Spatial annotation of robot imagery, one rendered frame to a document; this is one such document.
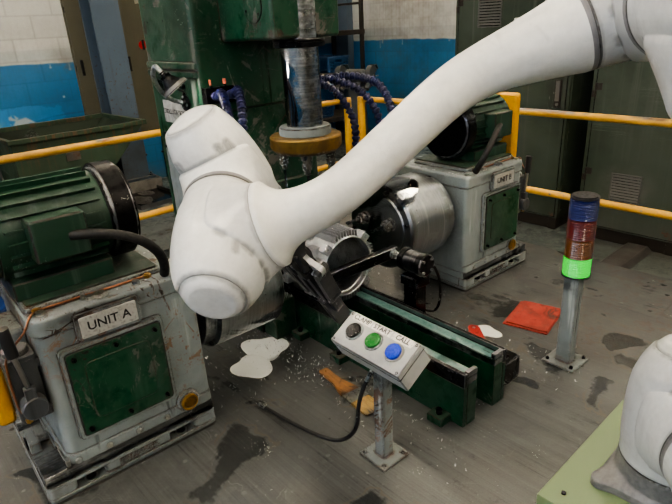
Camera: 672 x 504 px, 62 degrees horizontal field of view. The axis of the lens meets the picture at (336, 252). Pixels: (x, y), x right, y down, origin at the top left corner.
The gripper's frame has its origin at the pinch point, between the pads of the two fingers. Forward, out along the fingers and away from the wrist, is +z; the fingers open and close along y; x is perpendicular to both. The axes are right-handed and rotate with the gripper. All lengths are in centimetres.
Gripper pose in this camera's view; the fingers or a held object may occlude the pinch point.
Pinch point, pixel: (334, 305)
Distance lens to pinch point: 96.4
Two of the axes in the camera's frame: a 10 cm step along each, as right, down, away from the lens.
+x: -6.1, 7.3, -3.0
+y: -6.5, -2.6, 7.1
